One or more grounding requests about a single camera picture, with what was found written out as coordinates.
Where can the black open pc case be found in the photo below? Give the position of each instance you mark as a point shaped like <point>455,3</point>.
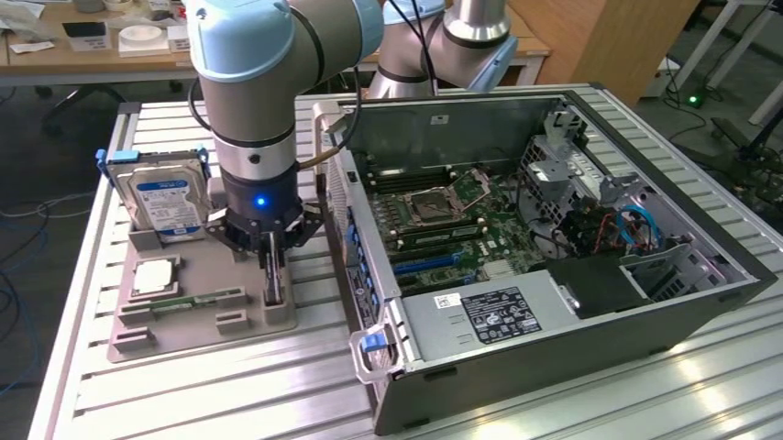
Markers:
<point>552,366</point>

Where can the black chair base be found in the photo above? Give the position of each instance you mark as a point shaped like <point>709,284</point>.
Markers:
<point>729,130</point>
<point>93,98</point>

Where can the metal disk bay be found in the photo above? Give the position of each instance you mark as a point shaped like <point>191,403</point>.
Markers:
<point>552,156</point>

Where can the hard disk in blue caddy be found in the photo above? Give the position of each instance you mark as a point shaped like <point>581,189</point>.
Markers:
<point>117,156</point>

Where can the grey cup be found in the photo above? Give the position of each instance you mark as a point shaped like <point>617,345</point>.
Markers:
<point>89,4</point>

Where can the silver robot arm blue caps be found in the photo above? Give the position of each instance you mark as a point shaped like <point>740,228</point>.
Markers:
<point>245,91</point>

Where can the grey power supply unit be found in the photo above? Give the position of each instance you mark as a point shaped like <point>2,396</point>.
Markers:
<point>429,321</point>

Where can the white paper slip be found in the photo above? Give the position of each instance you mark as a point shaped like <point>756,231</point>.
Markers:
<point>31,47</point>

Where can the green ram stick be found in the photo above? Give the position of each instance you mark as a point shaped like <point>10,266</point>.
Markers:
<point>183,302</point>

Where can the wooden cabinet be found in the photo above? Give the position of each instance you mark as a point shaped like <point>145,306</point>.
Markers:
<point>612,46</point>

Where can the white box round hole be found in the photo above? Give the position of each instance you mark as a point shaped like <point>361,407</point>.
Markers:
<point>143,41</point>

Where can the cpu socket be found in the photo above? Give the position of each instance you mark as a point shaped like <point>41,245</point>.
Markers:
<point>431,206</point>

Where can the blue expansion slot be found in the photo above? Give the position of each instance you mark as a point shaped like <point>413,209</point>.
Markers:
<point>425,265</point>

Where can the silver hard disk blue label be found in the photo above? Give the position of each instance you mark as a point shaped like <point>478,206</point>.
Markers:
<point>162,201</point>

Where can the wooden desk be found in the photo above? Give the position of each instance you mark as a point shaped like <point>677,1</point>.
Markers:
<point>93,64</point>

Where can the silver cpu chip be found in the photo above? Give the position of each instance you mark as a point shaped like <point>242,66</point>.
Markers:
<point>153,277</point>

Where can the white box black top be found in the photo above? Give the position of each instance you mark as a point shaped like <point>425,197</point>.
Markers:
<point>86,34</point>

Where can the green gpu card metal bracket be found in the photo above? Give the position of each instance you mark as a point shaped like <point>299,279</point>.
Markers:
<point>274,289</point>

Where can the green motherboard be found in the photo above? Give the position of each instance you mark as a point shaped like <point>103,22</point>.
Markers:
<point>490,238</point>

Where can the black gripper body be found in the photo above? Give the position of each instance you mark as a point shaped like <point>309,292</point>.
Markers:
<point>261,201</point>

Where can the white labelled box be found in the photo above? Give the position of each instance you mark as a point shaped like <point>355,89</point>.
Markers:
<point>178,41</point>

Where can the metal socket cover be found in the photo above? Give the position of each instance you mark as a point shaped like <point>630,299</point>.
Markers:
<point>474,188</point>

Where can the power strip green light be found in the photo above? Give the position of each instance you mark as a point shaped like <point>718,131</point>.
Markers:
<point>693,99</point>

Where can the installed ram stick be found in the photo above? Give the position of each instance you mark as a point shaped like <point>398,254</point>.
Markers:
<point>441,237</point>

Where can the black case latch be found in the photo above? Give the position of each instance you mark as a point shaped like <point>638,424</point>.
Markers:
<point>351,176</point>

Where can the grey parts rack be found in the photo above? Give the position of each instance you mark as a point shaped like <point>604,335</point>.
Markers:
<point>197,275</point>

